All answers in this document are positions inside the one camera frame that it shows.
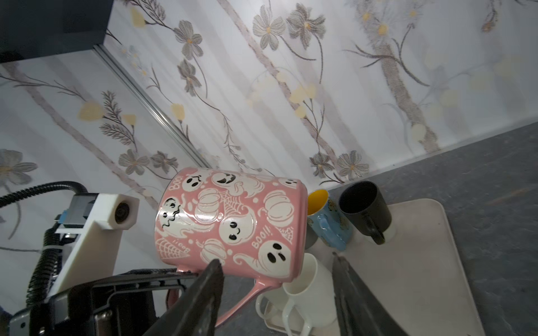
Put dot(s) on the white ribbed mug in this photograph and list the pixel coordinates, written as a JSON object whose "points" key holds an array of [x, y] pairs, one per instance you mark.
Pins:
{"points": [[311, 294]]}

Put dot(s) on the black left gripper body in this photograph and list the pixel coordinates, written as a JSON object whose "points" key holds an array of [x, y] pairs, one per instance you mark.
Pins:
{"points": [[119, 305]]}

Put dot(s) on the white black two-tone mug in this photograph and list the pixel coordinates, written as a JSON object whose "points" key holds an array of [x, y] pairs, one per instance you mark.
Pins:
{"points": [[364, 206]]}

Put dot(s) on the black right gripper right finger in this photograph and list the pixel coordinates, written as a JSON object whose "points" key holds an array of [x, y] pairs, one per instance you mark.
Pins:
{"points": [[358, 310]]}

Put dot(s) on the left aluminium corner post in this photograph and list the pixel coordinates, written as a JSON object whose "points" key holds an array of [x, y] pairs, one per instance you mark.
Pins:
{"points": [[157, 114]]}

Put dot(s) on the beige plastic tray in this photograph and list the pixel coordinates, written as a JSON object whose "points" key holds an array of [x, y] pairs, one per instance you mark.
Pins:
{"points": [[418, 276]]}

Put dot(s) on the pink patterned mug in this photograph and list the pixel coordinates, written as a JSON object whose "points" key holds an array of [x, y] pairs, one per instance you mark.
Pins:
{"points": [[254, 225]]}

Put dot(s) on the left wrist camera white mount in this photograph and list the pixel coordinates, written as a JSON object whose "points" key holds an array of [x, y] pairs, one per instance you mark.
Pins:
{"points": [[98, 221]]}

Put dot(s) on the blue butterfly mug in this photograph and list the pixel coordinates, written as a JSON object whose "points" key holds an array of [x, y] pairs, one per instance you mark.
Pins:
{"points": [[327, 221]]}

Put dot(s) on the grey ceramic mug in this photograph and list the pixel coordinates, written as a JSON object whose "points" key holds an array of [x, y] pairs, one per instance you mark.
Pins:
{"points": [[310, 238]]}

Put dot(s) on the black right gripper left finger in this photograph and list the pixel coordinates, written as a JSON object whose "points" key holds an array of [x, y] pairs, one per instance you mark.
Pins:
{"points": [[196, 312]]}

